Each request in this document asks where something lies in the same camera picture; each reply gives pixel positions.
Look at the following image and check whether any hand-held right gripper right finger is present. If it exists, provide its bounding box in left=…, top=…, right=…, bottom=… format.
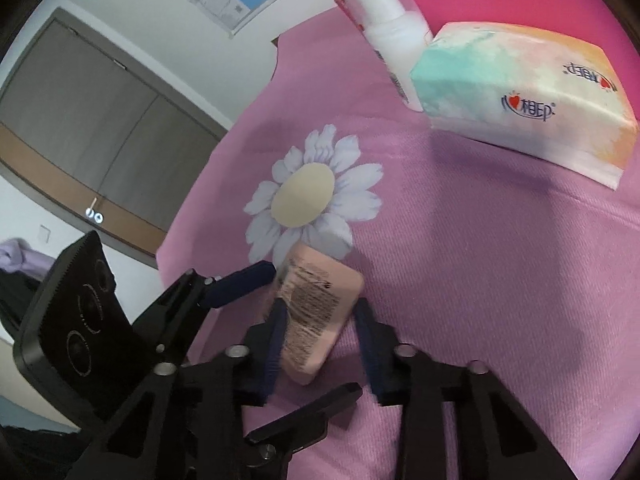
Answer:
left=354, top=297, right=576, bottom=480

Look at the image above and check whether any white spray bottle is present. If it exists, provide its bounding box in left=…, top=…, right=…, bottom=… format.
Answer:
left=330, top=0, right=435, bottom=112

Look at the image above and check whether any pink pocket tissue pack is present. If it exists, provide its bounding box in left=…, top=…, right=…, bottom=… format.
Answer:
left=272, top=242, right=366, bottom=387

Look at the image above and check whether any pink flower print bedsheet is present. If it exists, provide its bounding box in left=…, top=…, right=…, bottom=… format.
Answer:
left=156, top=0, right=640, bottom=480

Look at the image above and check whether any grey brown wardrobe door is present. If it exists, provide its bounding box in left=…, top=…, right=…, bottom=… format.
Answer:
left=0, top=7, right=236, bottom=261

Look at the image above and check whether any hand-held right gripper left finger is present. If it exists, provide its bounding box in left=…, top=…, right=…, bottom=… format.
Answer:
left=65, top=300, right=291, bottom=480

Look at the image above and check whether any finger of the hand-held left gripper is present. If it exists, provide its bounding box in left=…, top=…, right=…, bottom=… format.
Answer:
left=242, top=382, right=364, bottom=466
left=132, top=260, right=277, bottom=361

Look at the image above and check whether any pink cardboard box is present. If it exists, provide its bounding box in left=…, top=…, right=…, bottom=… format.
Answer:
left=335, top=0, right=638, bottom=66

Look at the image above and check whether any pastel soft tissue pack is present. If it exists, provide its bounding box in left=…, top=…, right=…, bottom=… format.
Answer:
left=409, top=21, right=640, bottom=191

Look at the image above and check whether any lilac cloth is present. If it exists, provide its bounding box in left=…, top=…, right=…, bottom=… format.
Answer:
left=0, top=238, right=56, bottom=281

